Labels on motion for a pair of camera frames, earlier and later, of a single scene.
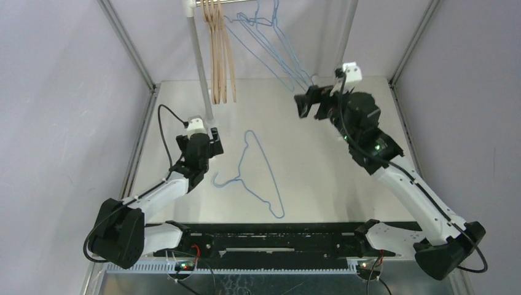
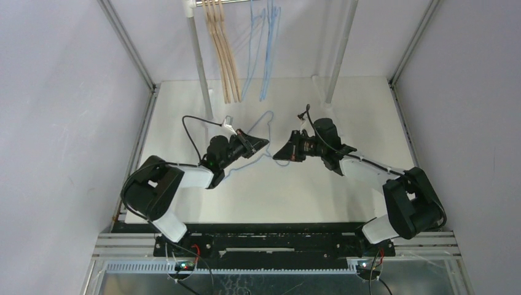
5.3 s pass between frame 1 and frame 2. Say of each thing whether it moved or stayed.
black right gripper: moved
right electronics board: stayed
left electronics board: stayed
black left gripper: moved
